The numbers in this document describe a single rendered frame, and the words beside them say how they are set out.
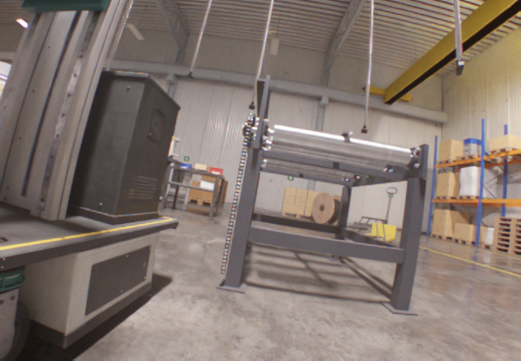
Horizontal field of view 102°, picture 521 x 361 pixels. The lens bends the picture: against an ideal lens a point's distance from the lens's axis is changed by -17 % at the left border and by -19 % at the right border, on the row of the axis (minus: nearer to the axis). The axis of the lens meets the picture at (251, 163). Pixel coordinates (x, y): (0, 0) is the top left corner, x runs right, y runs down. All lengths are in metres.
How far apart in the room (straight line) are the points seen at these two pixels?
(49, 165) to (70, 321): 0.42
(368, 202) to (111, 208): 12.60
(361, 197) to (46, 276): 12.67
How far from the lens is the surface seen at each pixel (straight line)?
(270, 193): 12.00
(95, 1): 0.97
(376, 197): 13.27
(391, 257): 1.58
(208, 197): 7.51
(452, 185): 12.32
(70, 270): 0.72
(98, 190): 0.95
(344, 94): 13.02
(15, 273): 0.68
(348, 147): 1.45
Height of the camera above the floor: 0.50
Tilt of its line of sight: 7 degrees up
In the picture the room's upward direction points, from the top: 10 degrees clockwise
